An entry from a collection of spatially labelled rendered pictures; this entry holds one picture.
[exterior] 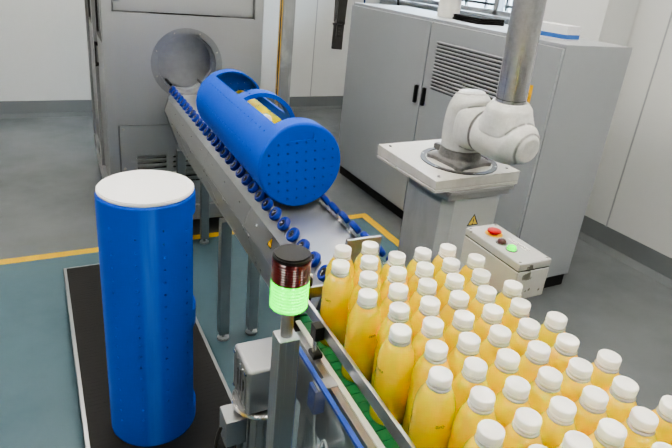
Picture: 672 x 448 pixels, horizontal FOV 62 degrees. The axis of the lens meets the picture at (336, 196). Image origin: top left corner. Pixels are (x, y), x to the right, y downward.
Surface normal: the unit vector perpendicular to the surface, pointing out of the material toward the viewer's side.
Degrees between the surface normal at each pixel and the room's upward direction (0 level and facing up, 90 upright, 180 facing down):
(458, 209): 90
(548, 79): 90
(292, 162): 90
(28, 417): 0
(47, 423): 0
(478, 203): 90
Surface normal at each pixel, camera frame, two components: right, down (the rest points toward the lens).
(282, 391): 0.43, 0.38
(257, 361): 0.10, -0.92
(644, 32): -0.89, 0.10
